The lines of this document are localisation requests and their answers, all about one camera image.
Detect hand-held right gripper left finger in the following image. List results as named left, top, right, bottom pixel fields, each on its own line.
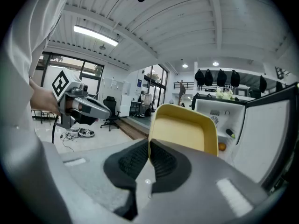
left=103, top=139, right=150, bottom=193

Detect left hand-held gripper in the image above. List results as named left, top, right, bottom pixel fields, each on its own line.
left=51, top=67, right=113, bottom=130

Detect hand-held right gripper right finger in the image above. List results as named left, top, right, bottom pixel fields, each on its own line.
left=149, top=139, right=192, bottom=194

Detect yellow plastic bowl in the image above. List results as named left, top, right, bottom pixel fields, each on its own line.
left=148, top=103, right=219, bottom=157

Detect black mini fridge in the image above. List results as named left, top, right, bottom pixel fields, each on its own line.
left=192, top=82, right=299, bottom=193

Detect person's left forearm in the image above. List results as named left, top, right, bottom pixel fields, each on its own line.
left=29, top=78, right=62, bottom=116

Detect person's left hand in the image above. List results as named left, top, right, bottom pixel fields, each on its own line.
left=66, top=100, right=83, bottom=113

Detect round grey floor device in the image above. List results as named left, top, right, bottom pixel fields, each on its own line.
left=78, top=127, right=95, bottom=138

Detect black office chair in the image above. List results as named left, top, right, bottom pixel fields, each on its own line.
left=100, top=96, right=121, bottom=132

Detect white cabinet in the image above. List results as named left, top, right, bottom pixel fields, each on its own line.
left=120, top=94, right=132, bottom=118

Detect large framed window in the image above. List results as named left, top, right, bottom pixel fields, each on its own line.
left=34, top=51, right=105, bottom=98

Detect clothes rack with garments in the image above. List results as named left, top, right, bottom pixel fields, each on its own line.
left=137, top=90, right=153, bottom=117

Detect glass sliding door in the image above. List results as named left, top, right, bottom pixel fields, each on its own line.
left=142, top=63, right=169, bottom=117

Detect wooden coat rack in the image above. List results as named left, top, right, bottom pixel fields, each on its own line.
left=177, top=79, right=186, bottom=107

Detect black metal railing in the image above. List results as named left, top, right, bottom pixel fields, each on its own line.
left=173, top=81, right=195, bottom=91

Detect long ceiling light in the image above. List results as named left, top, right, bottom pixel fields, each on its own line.
left=73, top=25, right=120, bottom=47

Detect white artificial flowers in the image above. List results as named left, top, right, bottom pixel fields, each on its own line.
left=215, top=87, right=235, bottom=100

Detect person in white shirt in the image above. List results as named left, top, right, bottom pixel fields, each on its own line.
left=1, top=0, right=78, bottom=149

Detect white metal shelf rack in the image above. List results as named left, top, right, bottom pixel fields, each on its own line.
left=193, top=61, right=288, bottom=98

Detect white floor cable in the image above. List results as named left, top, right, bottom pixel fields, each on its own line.
left=60, top=133, right=75, bottom=153

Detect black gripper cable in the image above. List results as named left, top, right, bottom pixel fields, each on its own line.
left=51, top=115, right=59, bottom=144

